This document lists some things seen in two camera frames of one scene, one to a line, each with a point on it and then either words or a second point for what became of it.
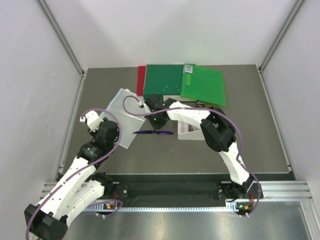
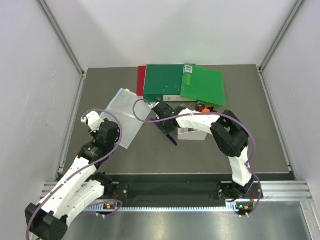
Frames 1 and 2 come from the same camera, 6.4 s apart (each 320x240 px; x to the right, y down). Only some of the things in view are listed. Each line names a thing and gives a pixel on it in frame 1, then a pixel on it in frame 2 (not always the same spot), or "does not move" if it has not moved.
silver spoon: x=200 y=105 does not move
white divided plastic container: x=186 y=131 does not move
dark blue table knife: x=153 y=132 -> x=168 y=136
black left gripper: x=93 y=133 does not move
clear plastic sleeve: x=130 y=124 does not move
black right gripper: x=156 y=127 -> x=167 y=131
